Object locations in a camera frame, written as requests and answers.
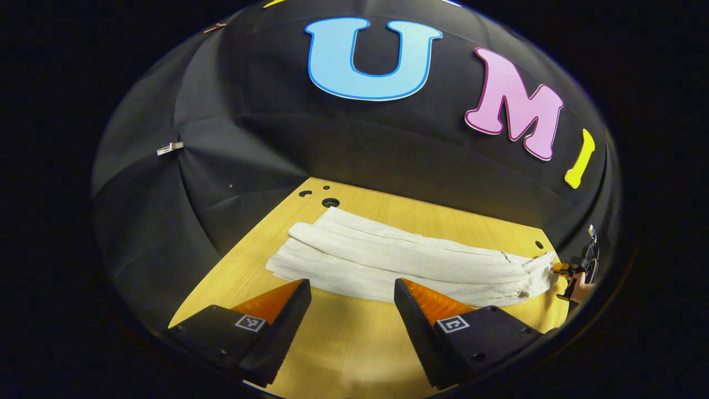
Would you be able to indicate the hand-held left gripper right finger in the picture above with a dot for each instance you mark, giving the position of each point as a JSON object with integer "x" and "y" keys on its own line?
{"x": 424, "y": 332}

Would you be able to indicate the white jeans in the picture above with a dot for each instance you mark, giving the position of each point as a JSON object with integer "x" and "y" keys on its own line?
{"x": 399, "y": 260}

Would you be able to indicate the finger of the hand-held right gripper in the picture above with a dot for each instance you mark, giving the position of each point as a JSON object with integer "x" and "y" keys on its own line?
{"x": 564, "y": 270}

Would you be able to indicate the black backdrop cloth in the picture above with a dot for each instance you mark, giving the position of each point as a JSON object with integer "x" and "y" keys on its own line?
{"x": 332, "y": 144}

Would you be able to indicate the silver cloth clip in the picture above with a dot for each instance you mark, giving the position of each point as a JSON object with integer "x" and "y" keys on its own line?
{"x": 170, "y": 148}

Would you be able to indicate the copper cloth clip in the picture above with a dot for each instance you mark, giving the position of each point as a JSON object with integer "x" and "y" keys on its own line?
{"x": 215, "y": 26}

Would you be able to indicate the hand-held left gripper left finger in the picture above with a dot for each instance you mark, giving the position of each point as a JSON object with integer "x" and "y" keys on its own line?
{"x": 285, "y": 332}

